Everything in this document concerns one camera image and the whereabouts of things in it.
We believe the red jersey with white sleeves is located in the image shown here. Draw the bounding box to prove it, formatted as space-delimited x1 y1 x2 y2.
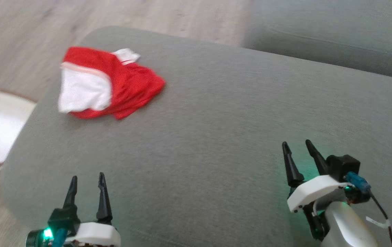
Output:
58 46 166 120

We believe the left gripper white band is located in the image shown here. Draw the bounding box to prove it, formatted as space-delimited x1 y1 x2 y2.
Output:
63 173 121 247

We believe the small grey sofa cushion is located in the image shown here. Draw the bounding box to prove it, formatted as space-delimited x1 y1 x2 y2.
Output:
242 0 392 82

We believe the large grey sofa seat cushion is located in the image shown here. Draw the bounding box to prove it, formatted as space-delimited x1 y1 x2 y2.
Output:
0 26 392 247

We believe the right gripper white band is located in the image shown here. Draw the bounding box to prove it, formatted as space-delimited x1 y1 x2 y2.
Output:
282 139 354 240

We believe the black cable with blue plug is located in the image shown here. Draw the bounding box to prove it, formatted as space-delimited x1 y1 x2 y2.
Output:
52 228 69 247
346 172 392 247

